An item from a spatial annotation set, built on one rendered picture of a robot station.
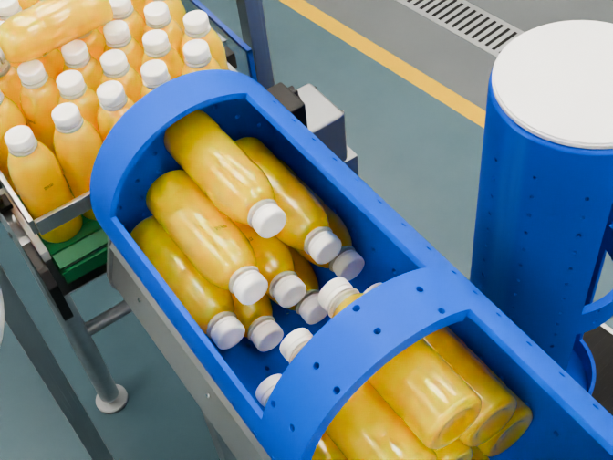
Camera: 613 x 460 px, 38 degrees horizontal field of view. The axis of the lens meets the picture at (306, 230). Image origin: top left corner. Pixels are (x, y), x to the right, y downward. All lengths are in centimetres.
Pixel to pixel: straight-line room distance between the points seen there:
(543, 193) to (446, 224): 117
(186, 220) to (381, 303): 31
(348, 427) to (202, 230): 30
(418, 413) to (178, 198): 41
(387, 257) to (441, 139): 165
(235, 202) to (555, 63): 59
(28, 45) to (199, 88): 37
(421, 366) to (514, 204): 60
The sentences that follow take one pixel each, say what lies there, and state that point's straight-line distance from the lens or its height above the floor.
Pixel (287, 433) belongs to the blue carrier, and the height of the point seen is 116.
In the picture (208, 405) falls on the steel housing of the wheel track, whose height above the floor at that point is 86.
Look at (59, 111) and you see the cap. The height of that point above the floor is 110.
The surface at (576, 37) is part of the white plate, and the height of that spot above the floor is 104.
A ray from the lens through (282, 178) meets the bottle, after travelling 109.
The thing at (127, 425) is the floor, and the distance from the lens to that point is 226.
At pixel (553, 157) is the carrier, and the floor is 100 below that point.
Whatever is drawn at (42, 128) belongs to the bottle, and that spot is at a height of 101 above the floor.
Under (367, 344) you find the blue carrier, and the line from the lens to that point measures 83.
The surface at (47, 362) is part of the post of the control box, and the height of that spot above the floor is 53.
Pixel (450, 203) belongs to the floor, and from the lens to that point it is 256.
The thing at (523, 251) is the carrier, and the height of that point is 77.
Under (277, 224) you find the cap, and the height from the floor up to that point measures 115.
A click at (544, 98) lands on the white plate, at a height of 104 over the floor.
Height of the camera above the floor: 193
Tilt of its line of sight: 50 degrees down
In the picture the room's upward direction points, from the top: 8 degrees counter-clockwise
